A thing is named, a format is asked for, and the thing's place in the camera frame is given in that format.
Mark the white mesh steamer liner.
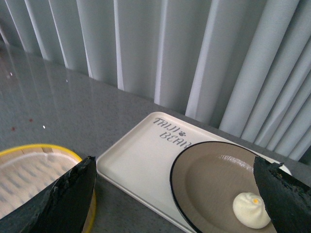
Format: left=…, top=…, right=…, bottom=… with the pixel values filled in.
left=0, top=152, right=80, bottom=218

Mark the beige plate with black rim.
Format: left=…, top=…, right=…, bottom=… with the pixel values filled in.
left=171, top=141, right=287, bottom=233

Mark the cream rectangular serving tray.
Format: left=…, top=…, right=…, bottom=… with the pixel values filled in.
left=97, top=112, right=256, bottom=233

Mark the yellow-rimmed wooden steamer basket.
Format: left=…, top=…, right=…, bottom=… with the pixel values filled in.
left=0, top=144, right=97, bottom=233

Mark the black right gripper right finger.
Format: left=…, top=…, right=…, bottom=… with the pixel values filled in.
left=253, top=157, right=311, bottom=233

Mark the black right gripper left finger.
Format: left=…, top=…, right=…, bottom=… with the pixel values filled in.
left=0, top=156, right=96, bottom=233

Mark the white steamed bun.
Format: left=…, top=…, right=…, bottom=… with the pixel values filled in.
left=232, top=192, right=271, bottom=229

